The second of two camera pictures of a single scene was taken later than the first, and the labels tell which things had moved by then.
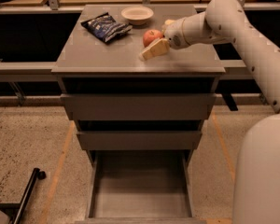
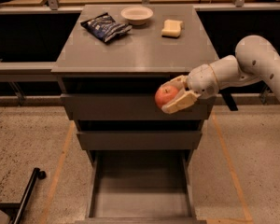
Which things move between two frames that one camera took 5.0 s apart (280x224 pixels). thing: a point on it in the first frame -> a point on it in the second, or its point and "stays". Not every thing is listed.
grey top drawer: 138,106 stays
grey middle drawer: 139,140 stays
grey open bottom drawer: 140,187 stays
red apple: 151,35 -> 164,94
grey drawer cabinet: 129,111 stays
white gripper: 175,35 -> 202,80
